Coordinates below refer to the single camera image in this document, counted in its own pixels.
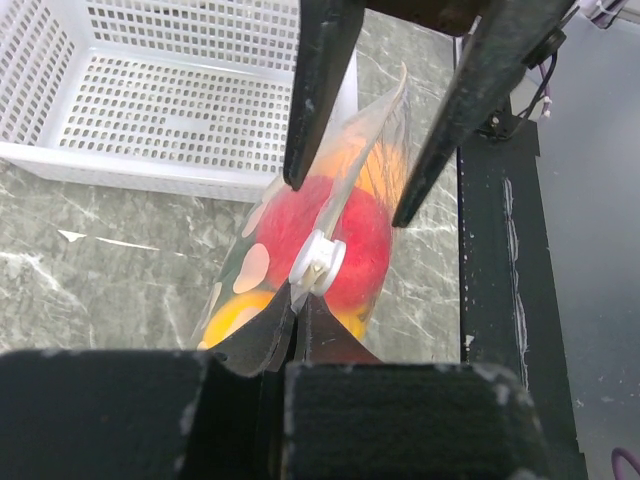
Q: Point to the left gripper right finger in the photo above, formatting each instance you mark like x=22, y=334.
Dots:
x=345, y=418

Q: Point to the red fake apple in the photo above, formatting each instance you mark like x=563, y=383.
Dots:
x=364, y=226

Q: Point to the flat white perforated basket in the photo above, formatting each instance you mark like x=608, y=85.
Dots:
x=182, y=97

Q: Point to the orange fake peach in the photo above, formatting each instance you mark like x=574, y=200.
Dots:
x=383, y=175

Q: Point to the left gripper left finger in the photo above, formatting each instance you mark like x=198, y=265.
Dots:
x=149, y=414

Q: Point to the green fake vegetable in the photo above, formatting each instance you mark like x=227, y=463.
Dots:
x=244, y=268

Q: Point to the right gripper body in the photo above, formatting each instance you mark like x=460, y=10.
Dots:
x=449, y=17

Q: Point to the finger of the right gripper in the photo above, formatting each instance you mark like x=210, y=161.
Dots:
x=329, y=30
x=493, y=63

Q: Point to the white zip slider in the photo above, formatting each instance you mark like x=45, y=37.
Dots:
x=317, y=265

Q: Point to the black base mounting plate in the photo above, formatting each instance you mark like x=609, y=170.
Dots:
x=508, y=303

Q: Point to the polka dot zip bag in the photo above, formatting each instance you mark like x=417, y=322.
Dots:
x=385, y=121

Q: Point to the yellow fake banana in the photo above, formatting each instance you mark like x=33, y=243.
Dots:
x=234, y=314

